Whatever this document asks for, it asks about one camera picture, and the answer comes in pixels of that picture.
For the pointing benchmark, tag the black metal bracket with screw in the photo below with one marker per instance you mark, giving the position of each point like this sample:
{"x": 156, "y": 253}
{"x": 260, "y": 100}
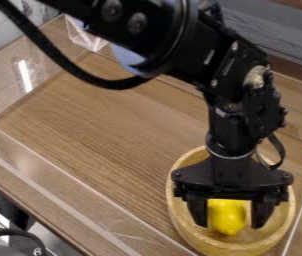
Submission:
{"x": 33, "y": 246}

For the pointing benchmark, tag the clear acrylic tray wall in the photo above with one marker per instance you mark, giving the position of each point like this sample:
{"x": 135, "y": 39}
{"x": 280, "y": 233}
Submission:
{"x": 85, "y": 154}

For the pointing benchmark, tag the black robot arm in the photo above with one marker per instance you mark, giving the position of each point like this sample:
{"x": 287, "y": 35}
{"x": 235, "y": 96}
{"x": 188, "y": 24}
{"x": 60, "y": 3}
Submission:
{"x": 178, "y": 37}

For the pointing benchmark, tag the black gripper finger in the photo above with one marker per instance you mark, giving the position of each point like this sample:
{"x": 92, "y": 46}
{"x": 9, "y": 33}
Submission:
{"x": 196, "y": 206}
{"x": 260, "y": 213}

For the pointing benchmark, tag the clear acrylic corner bracket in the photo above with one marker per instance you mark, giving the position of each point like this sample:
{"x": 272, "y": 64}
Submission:
{"x": 80, "y": 37}

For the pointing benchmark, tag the yellow lemon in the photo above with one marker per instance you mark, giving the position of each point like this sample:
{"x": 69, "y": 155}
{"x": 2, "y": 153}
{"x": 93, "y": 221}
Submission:
{"x": 227, "y": 215}

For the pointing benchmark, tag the brown wooden bowl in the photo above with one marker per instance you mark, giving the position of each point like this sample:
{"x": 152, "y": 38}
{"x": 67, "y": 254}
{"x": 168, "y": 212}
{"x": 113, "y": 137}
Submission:
{"x": 251, "y": 242}

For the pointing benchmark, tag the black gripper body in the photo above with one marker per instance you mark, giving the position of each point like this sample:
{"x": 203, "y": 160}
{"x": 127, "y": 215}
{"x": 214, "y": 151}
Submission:
{"x": 231, "y": 174}

